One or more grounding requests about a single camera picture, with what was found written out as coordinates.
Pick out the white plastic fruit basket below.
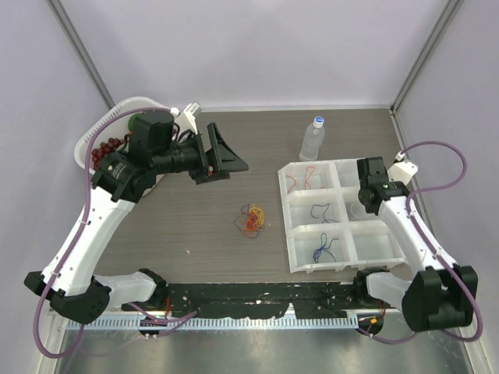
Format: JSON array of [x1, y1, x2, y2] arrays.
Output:
[[73, 96, 168, 188]]

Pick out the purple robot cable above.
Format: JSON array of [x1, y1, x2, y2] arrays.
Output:
[[358, 140, 484, 344], [32, 107, 200, 359]]

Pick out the colourful wire bundle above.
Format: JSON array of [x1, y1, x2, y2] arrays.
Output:
[[232, 203, 267, 239]]

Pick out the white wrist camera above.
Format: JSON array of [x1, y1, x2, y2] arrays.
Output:
[[388, 153, 419, 185], [170, 102, 202, 134]]

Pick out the white compartment tray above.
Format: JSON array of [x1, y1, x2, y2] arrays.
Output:
[[278, 159, 406, 273]]

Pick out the purple robot cable right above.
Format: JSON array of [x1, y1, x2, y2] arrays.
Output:
[[358, 140, 484, 344]]

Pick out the white wire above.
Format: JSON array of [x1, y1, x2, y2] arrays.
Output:
[[349, 201, 371, 221]]

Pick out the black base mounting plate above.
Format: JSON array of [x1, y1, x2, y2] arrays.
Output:
[[121, 281, 400, 319]]

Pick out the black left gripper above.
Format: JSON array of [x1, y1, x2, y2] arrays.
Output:
[[153, 122, 248, 184]]

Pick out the dark red grape bunch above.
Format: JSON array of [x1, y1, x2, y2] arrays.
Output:
[[90, 138, 124, 164]]

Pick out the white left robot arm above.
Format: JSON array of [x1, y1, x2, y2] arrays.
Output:
[[24, 108, 249, 325]]

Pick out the clear plastic water bottle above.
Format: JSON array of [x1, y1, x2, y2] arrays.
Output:
[[299, 116, 325, 162]]

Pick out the blue wire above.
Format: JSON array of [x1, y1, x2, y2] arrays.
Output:
[[312, 232, 338, 263]]

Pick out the purple robot cable left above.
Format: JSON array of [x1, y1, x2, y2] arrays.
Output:
[[32, 107, 200, 359]]

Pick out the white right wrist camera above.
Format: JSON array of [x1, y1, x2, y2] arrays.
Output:
[[388, 153, 419, 185]]

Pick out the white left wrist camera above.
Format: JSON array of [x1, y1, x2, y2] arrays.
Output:
[[170, 102, 202, 134]]

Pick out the white slotted cable duct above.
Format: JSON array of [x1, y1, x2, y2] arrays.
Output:
[[85, 313, 359, 333]]

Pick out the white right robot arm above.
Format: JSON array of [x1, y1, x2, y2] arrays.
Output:
[[352, 157, 478, 332]]

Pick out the green lime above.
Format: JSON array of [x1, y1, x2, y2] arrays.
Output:
[[127, 113, 141, 133]]

